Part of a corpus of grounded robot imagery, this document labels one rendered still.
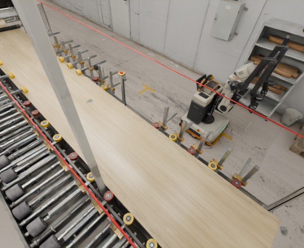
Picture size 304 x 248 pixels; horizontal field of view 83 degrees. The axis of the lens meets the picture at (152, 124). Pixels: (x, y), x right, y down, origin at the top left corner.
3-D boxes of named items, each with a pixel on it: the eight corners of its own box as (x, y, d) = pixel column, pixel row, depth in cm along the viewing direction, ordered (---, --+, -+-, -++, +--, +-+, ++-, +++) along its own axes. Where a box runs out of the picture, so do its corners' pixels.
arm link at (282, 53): (285, 45, 196) (282, 47, 191) (290, 46, 194) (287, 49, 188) (263, 77, 229) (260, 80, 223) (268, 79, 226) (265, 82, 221)
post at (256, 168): (233, 186, 183) (256, 164, 147) (236, 188, 181) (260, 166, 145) (232, 188, 181) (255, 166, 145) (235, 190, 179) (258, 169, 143)
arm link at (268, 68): (272, 57, 174) (269, 61, 169) (278, 59, 172) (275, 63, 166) (251, 91, 207) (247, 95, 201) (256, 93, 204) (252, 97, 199)
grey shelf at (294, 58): (234, 91, 404) (272, 16, 288) (273, 110, 366) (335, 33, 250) (225, 100, 381) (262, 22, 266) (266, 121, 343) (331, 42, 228)
